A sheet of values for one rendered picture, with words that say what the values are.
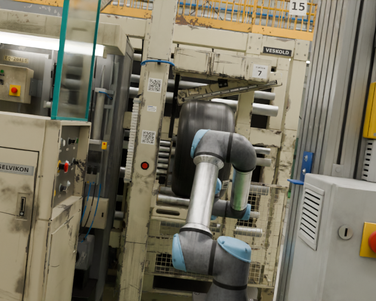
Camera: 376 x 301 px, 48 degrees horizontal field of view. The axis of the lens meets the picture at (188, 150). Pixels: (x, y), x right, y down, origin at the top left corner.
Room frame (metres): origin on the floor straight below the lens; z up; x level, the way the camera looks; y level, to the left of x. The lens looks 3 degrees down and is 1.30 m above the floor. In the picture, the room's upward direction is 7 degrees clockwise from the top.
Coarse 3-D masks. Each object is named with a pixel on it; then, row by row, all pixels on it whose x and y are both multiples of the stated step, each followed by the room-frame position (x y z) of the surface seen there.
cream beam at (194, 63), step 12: (180, 48) 2.64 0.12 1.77; (180, 60) 2.64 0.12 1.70; (192, 60) 2.64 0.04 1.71; (204, 60) 2.65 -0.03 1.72; (216, 60) 2.65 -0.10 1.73; (228, 60) 2.65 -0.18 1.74; (240, 60) 2.65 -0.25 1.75; (252, 60) 2.66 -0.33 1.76; (264, 60) 2.66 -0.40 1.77; (192, 72) 2.65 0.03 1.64; (204, 72) 2.65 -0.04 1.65; (216, 72) 2.65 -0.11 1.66; (228, 72) 2.65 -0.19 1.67; (240, 72) 2.65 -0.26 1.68; (264, 84) 2.77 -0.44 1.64
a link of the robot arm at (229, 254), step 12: (216, 240) 1.43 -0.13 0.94; (228, 240) 1.40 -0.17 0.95; (240, 240) 1.44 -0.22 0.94; (216, 252) 1.37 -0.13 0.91; (228, 252) 1.35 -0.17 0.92; (240, 252) 1.35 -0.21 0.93; (216, 264) 1.36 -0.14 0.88; (228, 264) 1.35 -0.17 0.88; (240, 264) 1.35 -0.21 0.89; (216, 276) 1.38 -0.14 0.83; (228, 276) 1.35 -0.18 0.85; (240, 276) 1.35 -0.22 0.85
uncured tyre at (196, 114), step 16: (192, 112) 2.27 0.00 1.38; (208, 112) 2.28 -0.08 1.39; (224, 112) 2.30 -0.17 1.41; (192, 128) 2.21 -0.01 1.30; (208, 128) 2.21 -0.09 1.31; (224, 128) 2.22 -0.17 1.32; (176, 144) 2.26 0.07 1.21; (176, 160) 2.22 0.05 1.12; (192, 160) 2.18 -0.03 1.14; (176, 176) 2.25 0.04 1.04; (192, 176) 2.21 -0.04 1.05; (224, 176) 2.23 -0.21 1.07; (176, 192) 2.34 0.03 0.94; (224, 192) 2.34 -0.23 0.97
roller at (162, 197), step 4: (160, 196) 2.31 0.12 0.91; (164, 196) 2.31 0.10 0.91; (168, 196) 2.31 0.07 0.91; (172, 196) 2.31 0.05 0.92; (176, 196) 2.32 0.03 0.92; (180, 196) 2.32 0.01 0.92; (160, 200) 2.31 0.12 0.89; (164, 200) 2.31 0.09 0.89; (168, 200) 2.31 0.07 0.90; (172, 200) 2.31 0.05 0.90; (176, 200) 2.31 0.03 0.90; (180, 200) 2.31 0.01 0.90; (184, 200) 2.31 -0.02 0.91; (188, 200) 2.31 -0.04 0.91; (180, 204) 2.32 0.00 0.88; (184, 204) 2.32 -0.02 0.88; (188, 204) 2.31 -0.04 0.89
